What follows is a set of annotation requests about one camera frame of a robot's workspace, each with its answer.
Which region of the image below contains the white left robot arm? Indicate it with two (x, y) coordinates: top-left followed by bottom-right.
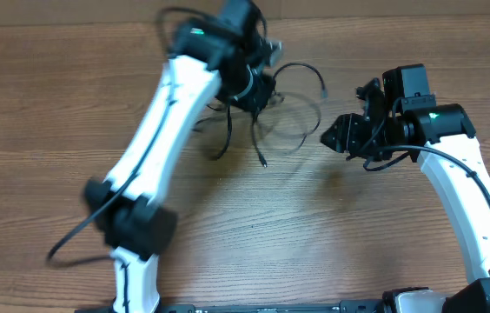
(83, 1), (281, 312)

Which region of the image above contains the black USB cable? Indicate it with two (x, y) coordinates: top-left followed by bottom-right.
(253, 62), (329, 169)
(192, 102), (234, 161)

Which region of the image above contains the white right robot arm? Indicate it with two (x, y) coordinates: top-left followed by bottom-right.
(321, 64), (490, 313)

